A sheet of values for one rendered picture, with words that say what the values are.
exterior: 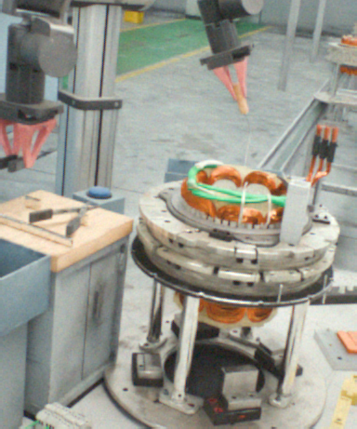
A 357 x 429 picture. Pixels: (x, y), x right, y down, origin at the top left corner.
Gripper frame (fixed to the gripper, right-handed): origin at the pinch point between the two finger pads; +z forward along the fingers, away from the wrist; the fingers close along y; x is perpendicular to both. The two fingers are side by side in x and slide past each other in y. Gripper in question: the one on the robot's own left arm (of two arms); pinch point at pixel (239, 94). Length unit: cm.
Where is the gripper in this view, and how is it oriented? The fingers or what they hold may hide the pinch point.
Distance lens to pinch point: 140.4
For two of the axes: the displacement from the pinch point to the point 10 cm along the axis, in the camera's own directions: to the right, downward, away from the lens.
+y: 9.4, -2.3, -2.6
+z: 3.0, 9.1, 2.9
